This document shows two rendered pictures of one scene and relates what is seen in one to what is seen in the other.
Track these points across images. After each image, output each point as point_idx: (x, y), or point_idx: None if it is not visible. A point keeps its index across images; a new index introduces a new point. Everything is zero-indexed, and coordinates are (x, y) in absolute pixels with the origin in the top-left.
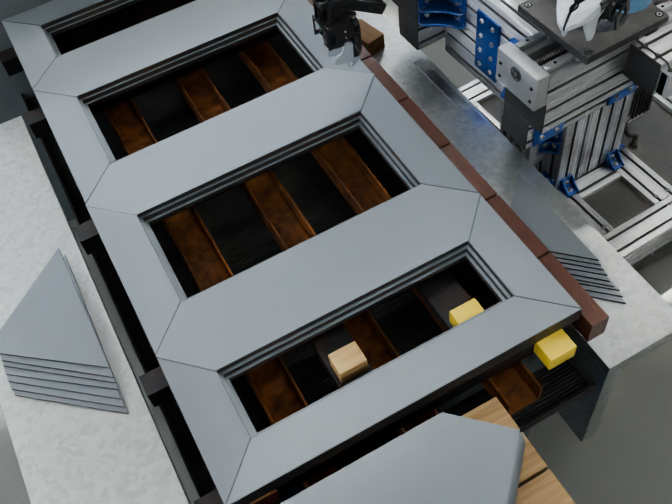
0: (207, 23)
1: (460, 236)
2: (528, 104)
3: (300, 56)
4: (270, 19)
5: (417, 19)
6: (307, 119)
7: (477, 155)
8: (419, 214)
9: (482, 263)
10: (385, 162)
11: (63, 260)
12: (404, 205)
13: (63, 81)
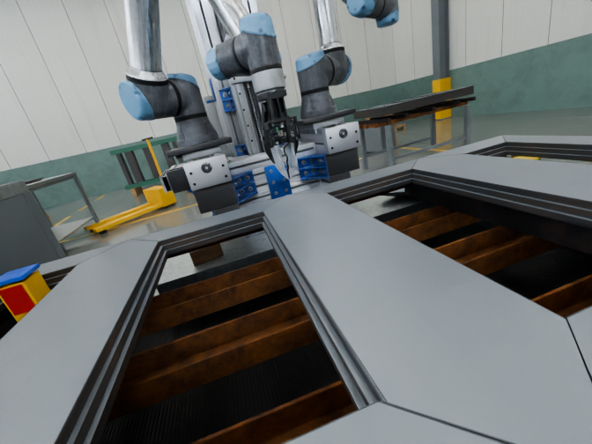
0: (101, 286)
1: (461, 155)
2: (357, 144)
3: (225, 237)
4: (158, 249)
5: (237, 200)
6: (327, 208)
7: None
8: (444, 164)
9: (479, 153)
10: None
11: None
12: (436, 168)
13: None
